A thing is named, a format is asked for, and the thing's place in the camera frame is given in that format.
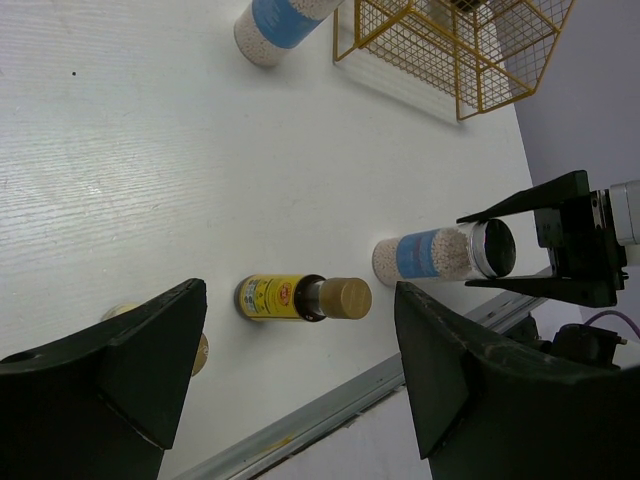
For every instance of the small yellow bottle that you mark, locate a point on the small yellow bottle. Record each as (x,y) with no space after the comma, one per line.
(203,347)
(302,298)

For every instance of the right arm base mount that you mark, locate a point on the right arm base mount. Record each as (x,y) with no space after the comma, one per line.
(579,343)

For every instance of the blue label spice jar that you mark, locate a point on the blue label spice jar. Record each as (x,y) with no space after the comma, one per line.
(268,29)
(468,251)

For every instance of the right small yellow bottle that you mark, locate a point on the right small yellow bottle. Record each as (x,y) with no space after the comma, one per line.
(302,298)

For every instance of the left small yellow bottle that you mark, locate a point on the left small yellow bottle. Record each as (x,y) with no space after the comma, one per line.
(203,347)

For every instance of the soy sauce bottle red label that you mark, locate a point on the soy sauce bottle red label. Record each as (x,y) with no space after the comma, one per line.
(466,6)

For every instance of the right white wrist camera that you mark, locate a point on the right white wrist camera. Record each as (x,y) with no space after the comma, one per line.
(625,206)

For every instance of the aluminium table frame rail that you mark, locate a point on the aluminium table frame rail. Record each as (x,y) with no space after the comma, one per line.
(268,390)

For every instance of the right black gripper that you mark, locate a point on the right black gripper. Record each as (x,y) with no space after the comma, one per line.
(576,227)

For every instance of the yellow wire basket rack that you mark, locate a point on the yellow wire basket rack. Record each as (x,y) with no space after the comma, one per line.
(485,59)

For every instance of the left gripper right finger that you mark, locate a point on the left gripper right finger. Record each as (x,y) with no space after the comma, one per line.
(487,407)

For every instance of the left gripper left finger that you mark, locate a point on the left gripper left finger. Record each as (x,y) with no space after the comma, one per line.
(105,402)

